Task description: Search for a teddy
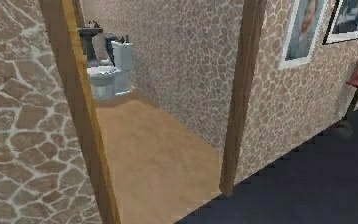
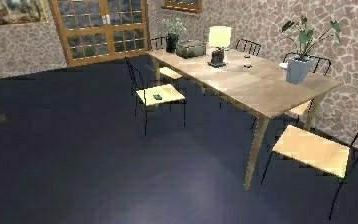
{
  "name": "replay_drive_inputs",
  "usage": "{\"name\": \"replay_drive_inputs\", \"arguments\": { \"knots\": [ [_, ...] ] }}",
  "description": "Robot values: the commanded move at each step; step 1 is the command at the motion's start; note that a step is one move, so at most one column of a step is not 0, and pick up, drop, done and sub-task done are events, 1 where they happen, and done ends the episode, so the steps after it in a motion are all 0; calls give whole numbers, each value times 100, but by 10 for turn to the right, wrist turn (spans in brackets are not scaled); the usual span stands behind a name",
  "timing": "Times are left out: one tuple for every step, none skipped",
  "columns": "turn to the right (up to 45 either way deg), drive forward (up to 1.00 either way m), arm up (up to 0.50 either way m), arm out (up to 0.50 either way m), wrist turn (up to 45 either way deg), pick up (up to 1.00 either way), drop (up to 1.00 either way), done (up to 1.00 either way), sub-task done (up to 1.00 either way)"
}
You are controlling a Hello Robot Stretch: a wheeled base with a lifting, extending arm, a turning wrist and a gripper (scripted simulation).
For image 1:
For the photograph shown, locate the white toilet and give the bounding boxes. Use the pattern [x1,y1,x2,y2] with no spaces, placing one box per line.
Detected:
[86,33,135,101]

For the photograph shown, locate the brown wooden room door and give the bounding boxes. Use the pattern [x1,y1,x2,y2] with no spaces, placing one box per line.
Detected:
[38,0,122,224]

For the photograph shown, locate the white framed portrait picture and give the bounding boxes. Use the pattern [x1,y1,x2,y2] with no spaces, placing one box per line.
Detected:
[278,0,329,71]

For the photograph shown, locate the black framed picture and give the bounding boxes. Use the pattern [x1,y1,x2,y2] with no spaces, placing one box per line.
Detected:
[322,0,358,46]

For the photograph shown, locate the dark pedestal sink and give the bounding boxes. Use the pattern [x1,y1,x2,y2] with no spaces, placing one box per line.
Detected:
[77,19,104,69]

